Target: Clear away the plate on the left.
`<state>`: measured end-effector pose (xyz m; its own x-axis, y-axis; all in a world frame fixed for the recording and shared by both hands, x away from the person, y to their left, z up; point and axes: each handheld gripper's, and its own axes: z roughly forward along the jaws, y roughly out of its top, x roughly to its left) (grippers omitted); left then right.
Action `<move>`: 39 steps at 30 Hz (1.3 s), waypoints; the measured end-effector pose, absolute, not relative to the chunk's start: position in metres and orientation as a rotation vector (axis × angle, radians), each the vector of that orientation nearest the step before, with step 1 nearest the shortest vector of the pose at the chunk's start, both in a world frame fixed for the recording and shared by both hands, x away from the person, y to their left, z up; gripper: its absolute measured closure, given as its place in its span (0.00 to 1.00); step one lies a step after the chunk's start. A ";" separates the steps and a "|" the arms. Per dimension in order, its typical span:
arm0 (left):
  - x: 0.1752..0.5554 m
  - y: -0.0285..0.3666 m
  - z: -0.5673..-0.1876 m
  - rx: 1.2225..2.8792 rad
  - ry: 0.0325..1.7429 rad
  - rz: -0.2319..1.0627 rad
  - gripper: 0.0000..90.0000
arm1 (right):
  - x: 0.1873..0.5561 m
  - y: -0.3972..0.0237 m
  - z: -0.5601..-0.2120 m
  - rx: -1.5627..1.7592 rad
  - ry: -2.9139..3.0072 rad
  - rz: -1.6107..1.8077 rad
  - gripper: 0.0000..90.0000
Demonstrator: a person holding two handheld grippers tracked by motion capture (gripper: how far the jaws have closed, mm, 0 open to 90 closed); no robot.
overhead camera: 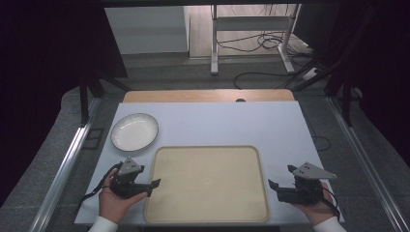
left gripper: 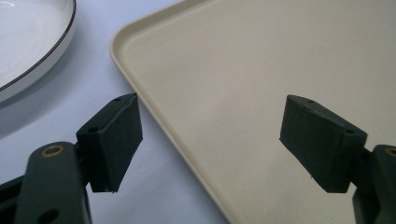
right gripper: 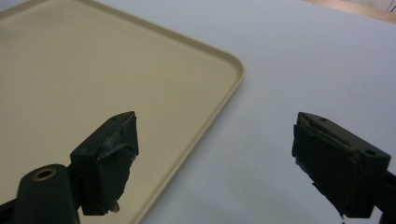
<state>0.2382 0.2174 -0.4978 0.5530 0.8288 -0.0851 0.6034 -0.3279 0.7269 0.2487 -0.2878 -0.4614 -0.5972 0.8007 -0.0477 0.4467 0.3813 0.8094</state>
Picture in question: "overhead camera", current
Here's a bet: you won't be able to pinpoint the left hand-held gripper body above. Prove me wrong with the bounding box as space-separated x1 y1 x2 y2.
109 156 153 199

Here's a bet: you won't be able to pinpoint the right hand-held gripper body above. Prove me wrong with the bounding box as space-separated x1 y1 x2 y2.
276 161 338 206

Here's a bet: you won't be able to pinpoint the person's left hand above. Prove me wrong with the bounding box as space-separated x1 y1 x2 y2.
98 168 149 224

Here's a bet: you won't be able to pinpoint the person's right hand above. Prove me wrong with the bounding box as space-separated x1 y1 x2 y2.
291 181 337 226

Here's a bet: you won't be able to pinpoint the white plate with dark rim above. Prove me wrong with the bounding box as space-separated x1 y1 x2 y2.
109 112 160 153

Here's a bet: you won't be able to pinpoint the beige tray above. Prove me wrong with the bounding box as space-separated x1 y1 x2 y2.
143 145 271 224

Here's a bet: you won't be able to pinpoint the black floor grate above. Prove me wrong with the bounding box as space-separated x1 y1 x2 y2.
81 128 105 151

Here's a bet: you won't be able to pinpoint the black stand leg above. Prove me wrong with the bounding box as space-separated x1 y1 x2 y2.
78 75 133 128
323 73 355 128

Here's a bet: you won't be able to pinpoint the white power strip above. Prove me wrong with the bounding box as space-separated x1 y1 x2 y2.
302 67 321 81

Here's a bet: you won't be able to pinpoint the dark curtain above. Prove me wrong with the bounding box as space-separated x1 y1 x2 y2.
292 0 410 159

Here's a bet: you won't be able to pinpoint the white cabinet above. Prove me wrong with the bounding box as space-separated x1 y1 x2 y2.
103 6 191 56

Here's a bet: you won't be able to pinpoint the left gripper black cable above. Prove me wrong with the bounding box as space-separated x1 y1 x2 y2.
76 161 125 211

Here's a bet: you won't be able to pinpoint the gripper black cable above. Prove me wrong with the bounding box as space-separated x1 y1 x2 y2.
76 161 125 211
320 186 342 220

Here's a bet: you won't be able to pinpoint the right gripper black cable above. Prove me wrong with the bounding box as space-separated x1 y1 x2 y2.
320 186 342 220

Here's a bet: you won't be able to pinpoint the thin black cable loop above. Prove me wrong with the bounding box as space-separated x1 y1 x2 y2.
303 109 332 153

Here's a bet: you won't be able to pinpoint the aluminium rail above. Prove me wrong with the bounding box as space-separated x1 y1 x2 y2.
28 97 103 232
326 96 410 232

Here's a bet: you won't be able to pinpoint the black floor cables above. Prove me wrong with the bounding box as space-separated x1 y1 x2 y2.
215 4 327 91

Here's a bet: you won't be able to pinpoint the white metal desk frame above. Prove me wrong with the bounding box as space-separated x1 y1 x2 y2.
210 3 302 76

